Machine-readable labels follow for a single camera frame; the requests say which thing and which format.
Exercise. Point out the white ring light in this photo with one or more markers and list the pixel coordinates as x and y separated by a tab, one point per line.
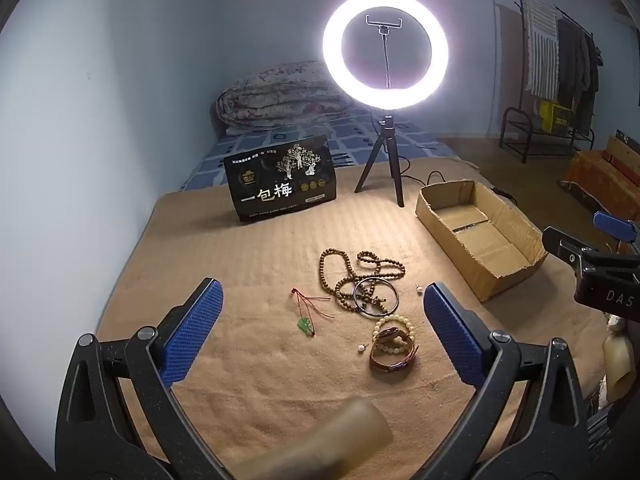
388	97

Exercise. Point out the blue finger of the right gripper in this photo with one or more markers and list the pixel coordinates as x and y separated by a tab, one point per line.
625	231

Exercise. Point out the open cardboard box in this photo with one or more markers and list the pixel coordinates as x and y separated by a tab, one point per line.
491	243

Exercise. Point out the yellow box on rack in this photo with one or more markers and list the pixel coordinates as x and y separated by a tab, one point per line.
554	118

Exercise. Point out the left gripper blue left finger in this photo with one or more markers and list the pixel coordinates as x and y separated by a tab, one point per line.
186	328

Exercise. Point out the gloved right hand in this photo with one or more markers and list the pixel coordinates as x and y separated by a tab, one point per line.
618	353

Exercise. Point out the black clothes rack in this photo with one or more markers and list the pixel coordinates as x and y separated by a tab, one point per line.
520	124

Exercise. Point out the striped hanging towel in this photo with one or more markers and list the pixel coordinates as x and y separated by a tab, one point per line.
542	49

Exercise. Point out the black printed gift bag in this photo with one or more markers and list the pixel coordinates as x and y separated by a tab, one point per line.
281	178

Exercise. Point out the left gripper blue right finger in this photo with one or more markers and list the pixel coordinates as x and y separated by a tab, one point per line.
463	335

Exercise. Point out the dark hanging clothes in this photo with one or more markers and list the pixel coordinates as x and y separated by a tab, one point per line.
579	82

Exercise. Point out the folded floral quilt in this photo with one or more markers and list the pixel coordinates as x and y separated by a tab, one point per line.
283	95

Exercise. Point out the gloved left hand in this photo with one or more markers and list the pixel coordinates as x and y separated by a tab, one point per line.
336	446

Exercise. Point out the orange covered furniture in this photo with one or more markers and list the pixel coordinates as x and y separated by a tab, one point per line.
607	180

